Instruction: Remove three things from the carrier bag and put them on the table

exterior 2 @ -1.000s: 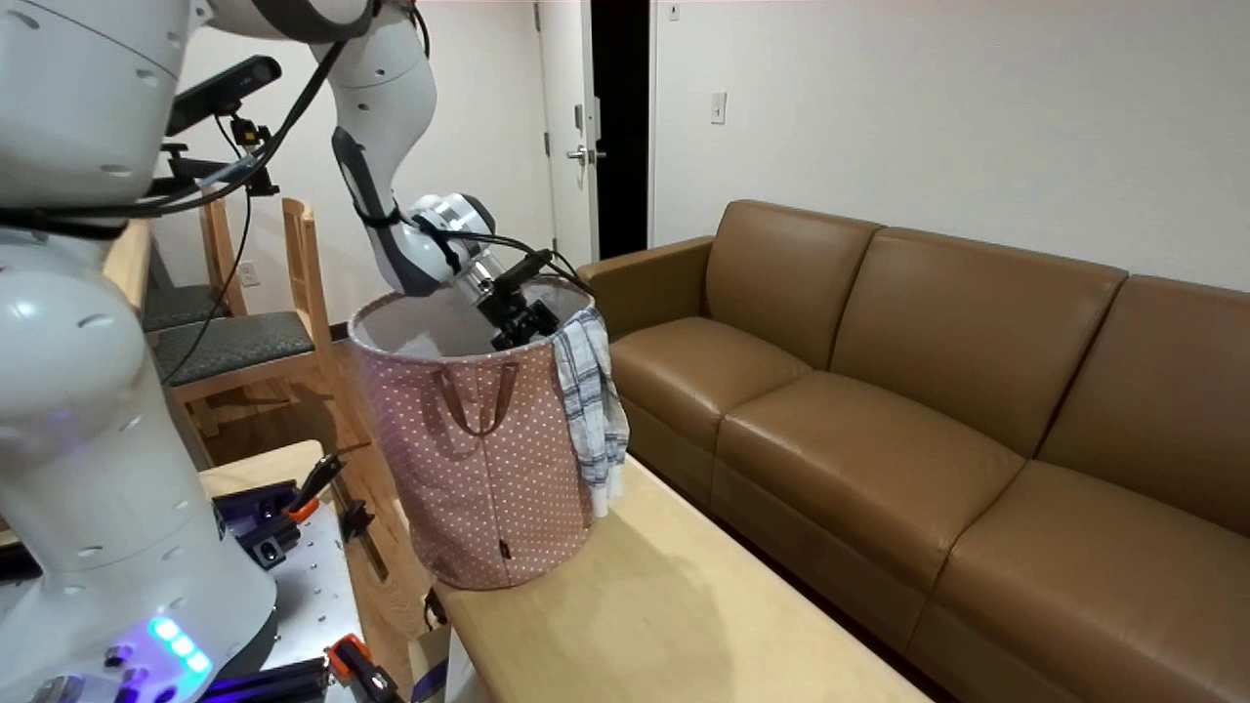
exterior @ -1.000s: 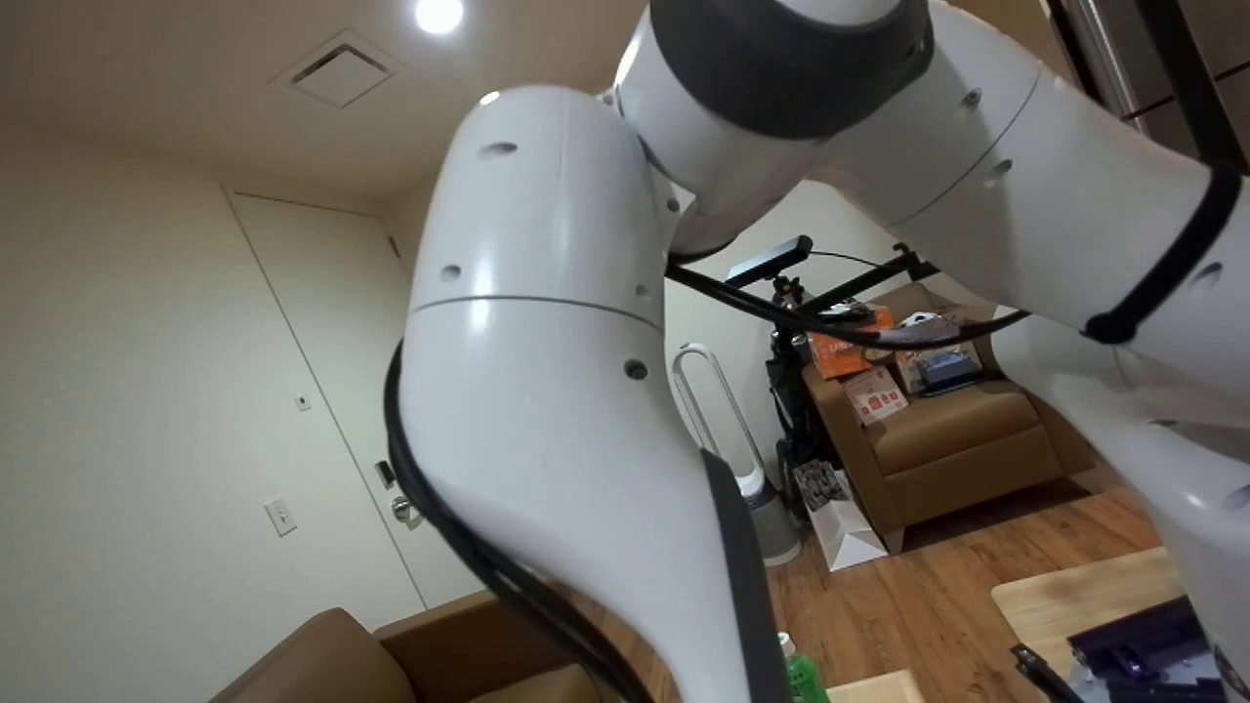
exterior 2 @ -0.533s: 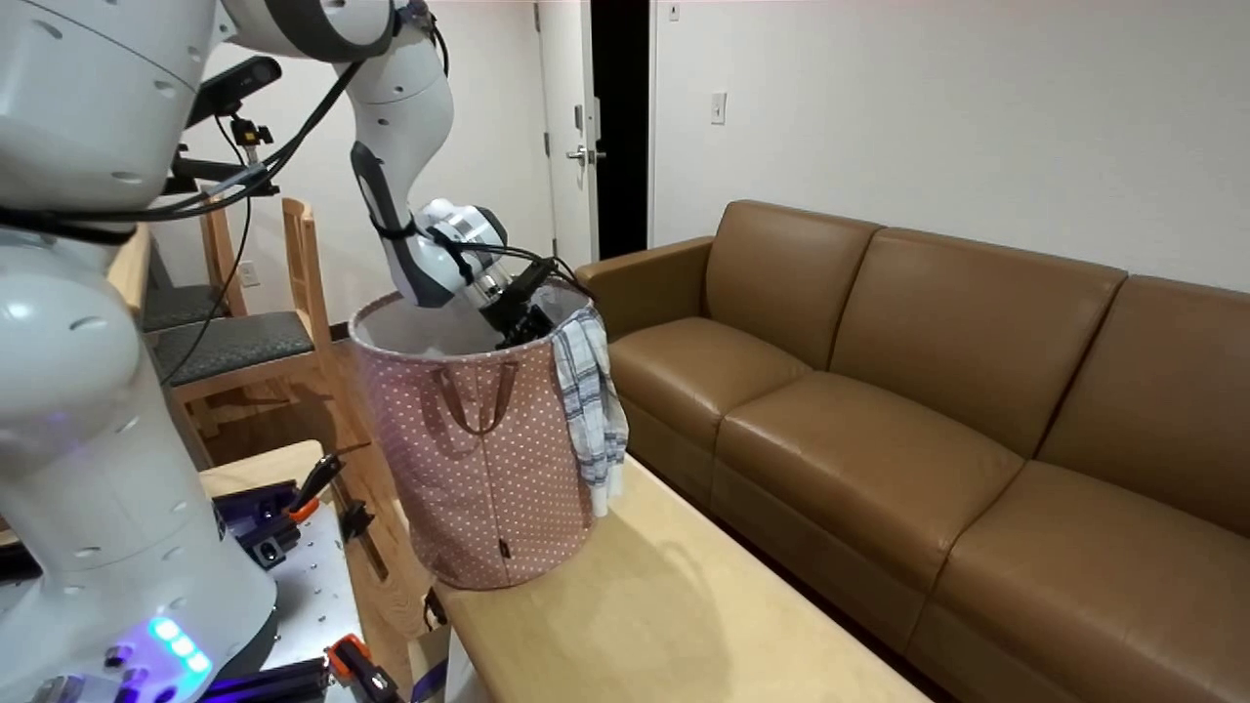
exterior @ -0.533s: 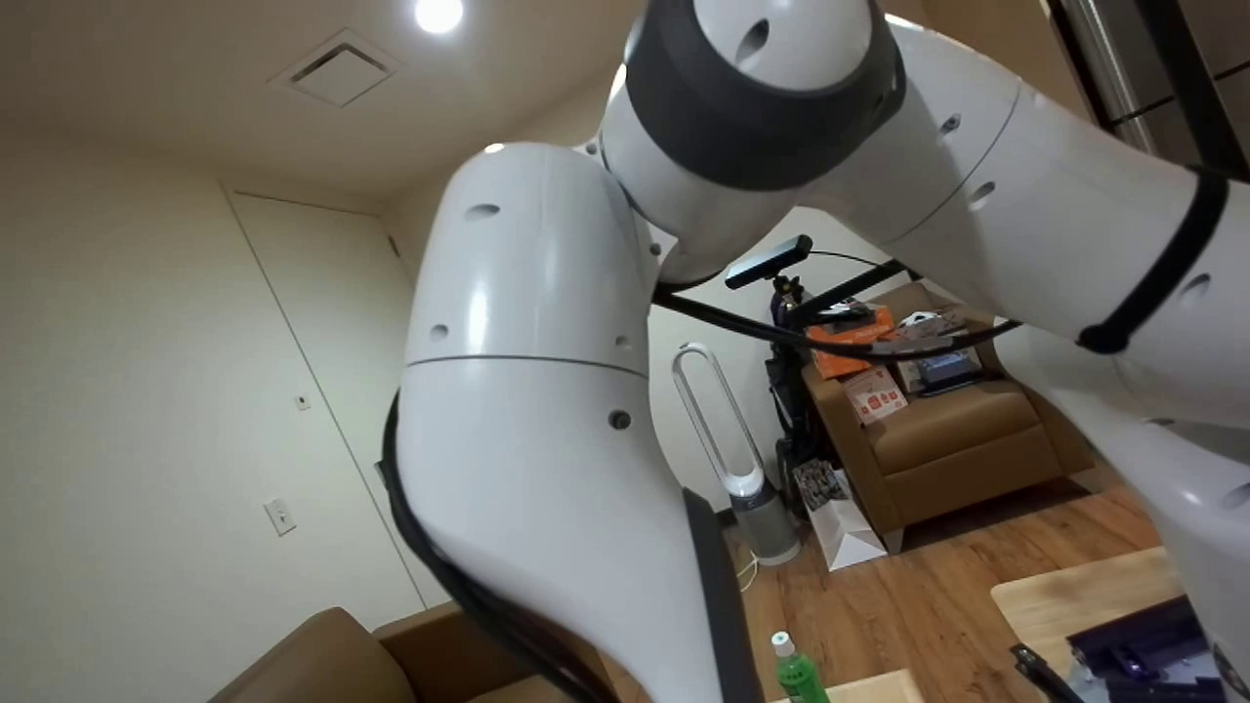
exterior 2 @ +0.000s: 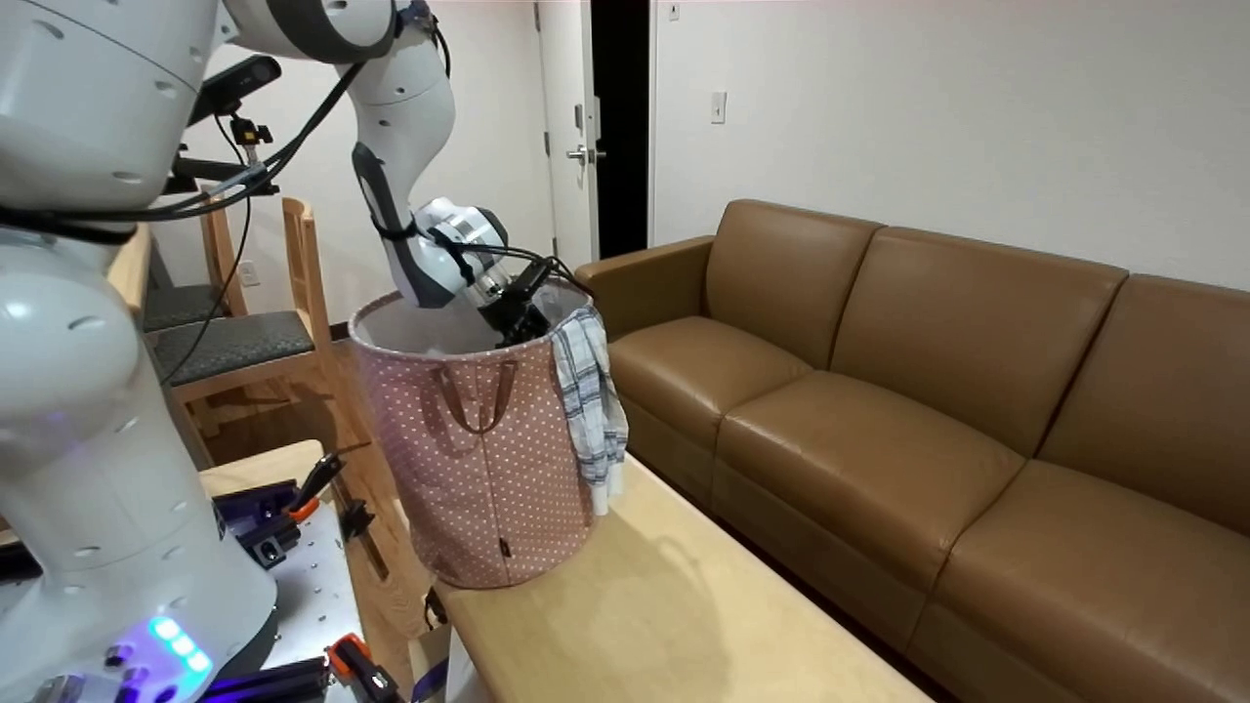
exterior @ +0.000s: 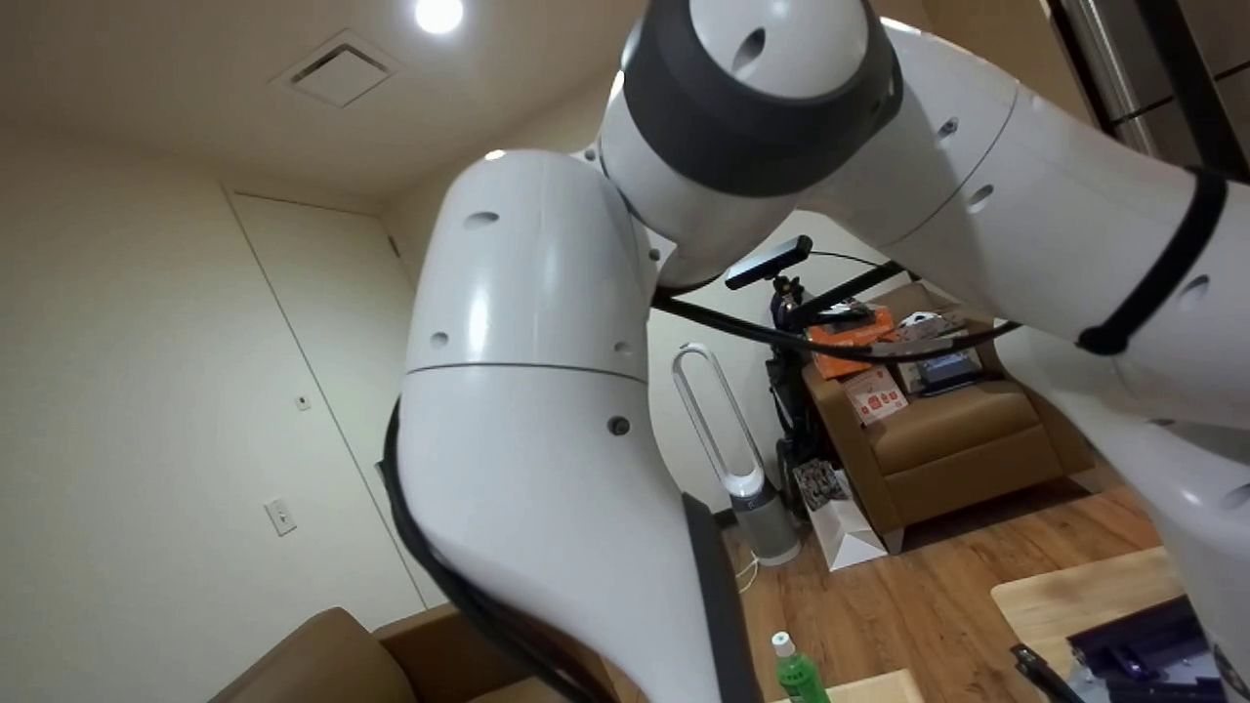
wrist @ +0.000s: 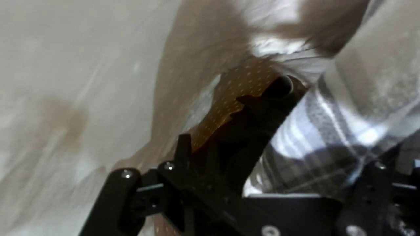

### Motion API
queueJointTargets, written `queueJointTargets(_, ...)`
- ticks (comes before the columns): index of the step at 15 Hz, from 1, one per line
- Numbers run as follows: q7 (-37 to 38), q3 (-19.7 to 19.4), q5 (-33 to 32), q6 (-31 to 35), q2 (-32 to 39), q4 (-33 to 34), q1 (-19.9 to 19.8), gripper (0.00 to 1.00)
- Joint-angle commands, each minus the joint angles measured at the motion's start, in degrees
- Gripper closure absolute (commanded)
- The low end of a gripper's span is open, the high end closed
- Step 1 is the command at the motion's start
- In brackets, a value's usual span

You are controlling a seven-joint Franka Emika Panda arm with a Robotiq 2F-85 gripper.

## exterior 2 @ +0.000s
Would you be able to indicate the black purple base board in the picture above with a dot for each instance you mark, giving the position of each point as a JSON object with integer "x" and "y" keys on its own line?
{"x": 258, "y": 521}

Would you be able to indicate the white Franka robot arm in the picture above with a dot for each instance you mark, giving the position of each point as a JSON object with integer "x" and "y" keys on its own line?
{"x": 79, "y": 390}

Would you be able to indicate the white door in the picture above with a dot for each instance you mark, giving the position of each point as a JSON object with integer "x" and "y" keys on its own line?
{"x": 565, "y": 79}

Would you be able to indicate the blue white plaid cloth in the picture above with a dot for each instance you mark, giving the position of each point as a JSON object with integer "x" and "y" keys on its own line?
{"x": 592, "y": 405}

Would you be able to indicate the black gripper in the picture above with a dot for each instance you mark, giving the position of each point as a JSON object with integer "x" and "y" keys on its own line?
{"x": 516, "y": 307}

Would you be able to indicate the pink dotted carrier bag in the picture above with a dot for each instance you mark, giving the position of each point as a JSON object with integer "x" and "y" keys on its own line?
{"x": 482, "y": 481}

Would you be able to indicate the white light switch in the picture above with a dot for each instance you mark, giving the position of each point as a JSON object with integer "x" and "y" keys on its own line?
{"x": 720, "y": 108}

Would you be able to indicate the black stereo camera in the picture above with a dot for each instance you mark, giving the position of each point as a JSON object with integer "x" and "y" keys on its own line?
{"x": 237, "y": 88}

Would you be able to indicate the black camera stand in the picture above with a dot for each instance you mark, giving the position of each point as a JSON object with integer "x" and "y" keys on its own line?
{"x": 220, "y": 182}

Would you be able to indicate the light wooden side table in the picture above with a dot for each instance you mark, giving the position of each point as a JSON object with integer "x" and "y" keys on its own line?
{"x": 129, "y": 268}

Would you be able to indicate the orange black clamp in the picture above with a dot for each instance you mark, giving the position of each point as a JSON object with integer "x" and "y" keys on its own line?
{"x": 315, "y": 481}
{"x": 363, "y": 669}

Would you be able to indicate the wooden chair grey cushion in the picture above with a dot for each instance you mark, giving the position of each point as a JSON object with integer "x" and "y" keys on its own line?
{"x": 177, "y": 303}
{"x": 237, "y": 344}

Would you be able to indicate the brown leather sofa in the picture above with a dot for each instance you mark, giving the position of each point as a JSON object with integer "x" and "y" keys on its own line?
{"x": 911, "y": 444}

